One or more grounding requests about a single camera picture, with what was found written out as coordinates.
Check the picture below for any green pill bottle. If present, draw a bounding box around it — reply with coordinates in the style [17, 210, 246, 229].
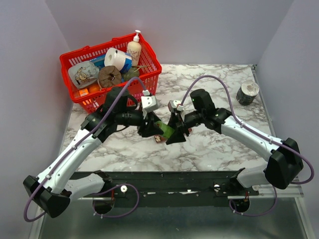
[156, 121, 174, 139]

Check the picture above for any orange fruit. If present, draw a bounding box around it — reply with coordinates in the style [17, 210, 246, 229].
[88, 83, 101, 93]

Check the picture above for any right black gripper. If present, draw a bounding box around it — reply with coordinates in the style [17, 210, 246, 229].
[163, 110, 205, 144]

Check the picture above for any white lotion pump bottle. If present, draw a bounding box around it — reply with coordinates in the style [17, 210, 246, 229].
[127, 30, 142, 67]

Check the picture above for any blue package in basket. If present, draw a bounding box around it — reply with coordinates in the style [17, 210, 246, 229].
[90, 55, 105, 69]

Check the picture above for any green round vegetable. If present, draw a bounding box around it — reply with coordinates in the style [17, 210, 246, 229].
[122, 67, 140, 82]

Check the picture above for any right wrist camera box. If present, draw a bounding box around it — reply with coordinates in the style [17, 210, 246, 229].
[167, 100, 184, 113]

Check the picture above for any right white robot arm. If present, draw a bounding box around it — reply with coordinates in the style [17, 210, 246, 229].
[166, 89, 304, 195]

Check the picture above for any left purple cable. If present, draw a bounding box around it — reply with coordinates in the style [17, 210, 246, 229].
[23, 76, 151, 222]

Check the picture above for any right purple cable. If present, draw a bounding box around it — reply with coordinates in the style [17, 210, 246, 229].
[179, 75, 315, 217]

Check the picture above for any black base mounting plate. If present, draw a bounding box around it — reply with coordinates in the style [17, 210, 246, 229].
[59, 170, 273, 211]

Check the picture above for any camouflage tape roll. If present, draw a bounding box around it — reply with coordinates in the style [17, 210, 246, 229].
[236, 81, 260, 106]

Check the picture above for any aluminium rail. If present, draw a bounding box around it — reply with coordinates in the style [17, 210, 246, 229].
[39, 178, 304, 200]

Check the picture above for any brown weekly pill organizer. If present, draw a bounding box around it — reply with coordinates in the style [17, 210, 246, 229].
[152, 127, 193, 144]

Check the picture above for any white toilet paper roll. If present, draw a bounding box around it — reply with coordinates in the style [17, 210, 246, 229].
[104, 48, 132, 73]

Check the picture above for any purple cable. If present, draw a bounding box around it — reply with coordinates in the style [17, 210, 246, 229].
[23, 76, 151, 222]
[179, 75, 315, 217]

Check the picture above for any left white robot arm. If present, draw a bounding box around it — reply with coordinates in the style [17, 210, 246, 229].
[23, 87, 162, 218]

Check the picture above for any orange small box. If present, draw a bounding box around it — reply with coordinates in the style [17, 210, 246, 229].
[78, 88, 90, 97]

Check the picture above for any brown paper roll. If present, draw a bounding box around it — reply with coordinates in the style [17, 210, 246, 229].
[98, 66, 122, 88]

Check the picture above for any white cartoon pouch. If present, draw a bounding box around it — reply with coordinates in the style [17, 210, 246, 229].
[68, 61, 99, 89]

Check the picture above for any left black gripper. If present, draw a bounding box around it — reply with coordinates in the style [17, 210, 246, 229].
[116, 109, 164, 138]

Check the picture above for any red plastic shopping basket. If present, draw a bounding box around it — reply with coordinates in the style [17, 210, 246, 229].
[60, 33, 162, 114]

